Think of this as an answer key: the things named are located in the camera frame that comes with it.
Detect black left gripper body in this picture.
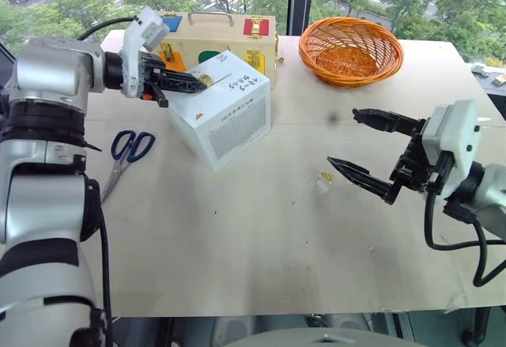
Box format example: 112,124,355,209
136,52,171,109

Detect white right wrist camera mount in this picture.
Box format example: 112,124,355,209
420,99,481,200

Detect metal handle of wooden box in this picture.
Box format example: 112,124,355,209
188,10,234,28

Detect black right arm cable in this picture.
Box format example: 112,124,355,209
424,191,506,289

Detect orange wicker basket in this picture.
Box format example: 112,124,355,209
298,16,406,89

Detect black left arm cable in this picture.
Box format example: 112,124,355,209
76,16,139,347

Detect dark side table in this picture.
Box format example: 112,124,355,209
465,61,506,96

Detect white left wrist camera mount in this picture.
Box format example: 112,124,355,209
119,6,171,100

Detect wooden lock puzzle box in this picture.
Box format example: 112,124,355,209
157,11,280,88

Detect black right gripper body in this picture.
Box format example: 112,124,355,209
388,120,436,194

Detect small clear plastic piece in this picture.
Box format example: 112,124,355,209
315,171,335,194

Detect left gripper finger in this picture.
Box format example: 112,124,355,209
162,69,201,85
164,81,210,95

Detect white cardboard box with slot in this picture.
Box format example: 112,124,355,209
167,50,272,172

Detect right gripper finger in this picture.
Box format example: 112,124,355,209
327,156,401,206
351,107,428,136

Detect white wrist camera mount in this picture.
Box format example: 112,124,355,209
420,99,481,200
119,6,171,100

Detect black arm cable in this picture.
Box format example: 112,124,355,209
424,191,506,289
76,16,139,347

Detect blue handled scissors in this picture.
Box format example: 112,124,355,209
99,130,157,204

